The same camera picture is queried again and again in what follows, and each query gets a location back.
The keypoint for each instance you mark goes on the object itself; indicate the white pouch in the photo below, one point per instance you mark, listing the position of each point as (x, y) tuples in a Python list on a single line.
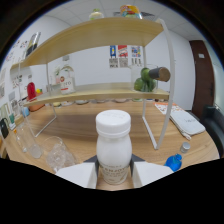
[(187, 122)]

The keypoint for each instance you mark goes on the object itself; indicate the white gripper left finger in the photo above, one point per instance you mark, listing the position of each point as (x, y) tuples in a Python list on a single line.
[(78, 175)]

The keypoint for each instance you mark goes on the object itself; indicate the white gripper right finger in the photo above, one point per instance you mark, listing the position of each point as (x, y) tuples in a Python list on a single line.
[(150, 173)]

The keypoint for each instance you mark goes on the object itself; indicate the blue liquid bottle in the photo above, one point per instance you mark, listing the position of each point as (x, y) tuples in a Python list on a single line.
[(173, 162)]

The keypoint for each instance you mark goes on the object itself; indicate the white scale with teal cup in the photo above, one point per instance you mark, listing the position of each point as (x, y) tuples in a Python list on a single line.
[(11, 119)]

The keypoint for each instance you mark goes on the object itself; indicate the clear glass with ice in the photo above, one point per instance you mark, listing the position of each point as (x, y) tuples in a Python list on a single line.
[(59, 156)]

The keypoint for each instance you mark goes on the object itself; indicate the black white wall print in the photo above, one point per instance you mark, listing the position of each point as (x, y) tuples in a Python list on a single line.
[(135, 61), (113, 63), (123, 62)]

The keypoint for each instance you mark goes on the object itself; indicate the blue wall poster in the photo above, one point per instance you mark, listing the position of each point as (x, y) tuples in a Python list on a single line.
[(113, 51)]

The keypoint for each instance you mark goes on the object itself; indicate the brown door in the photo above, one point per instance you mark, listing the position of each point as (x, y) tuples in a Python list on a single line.
[(201, 78)]

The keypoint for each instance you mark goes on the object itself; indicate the orange printed paper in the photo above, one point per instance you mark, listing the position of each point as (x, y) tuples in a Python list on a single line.
[(166, 107)]

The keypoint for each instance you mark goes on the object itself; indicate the two-tier wooden shelf rack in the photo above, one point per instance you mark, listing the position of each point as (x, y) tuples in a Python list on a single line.
[(96, 36)]

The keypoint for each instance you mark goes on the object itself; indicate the white milk bottle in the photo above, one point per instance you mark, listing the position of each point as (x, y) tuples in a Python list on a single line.
[(114, 153)]

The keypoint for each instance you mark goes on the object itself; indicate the silver bottle cap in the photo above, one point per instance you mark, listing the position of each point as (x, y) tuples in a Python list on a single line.
[(185, 147)]

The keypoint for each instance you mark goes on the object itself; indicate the lime jar with cork stopper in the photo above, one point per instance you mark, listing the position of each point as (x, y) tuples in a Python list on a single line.
[(146, 80)]

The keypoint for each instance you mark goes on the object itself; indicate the black sofa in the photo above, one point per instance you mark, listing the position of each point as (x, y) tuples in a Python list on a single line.
[(215, 128)]

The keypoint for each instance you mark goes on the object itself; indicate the clear bottle with orange cap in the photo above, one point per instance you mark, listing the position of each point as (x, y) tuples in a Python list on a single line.
[(19, 141)]

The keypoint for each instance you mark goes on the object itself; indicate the red wall poster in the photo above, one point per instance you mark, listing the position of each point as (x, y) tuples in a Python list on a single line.
[(122, 51)]

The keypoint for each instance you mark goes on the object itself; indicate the white and blue small bottle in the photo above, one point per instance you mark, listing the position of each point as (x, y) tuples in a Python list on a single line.
[(25, 111)]

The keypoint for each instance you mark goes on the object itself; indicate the multicolour wall poster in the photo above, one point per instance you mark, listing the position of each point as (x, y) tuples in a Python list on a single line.
[(135, 51)]

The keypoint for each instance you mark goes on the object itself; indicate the clear bottle with green cap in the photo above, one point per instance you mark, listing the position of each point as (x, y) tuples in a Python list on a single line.
[(96, 15)]

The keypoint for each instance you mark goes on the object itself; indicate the yellow printed snack can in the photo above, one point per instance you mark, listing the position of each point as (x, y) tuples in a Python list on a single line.
[(131, 11)]

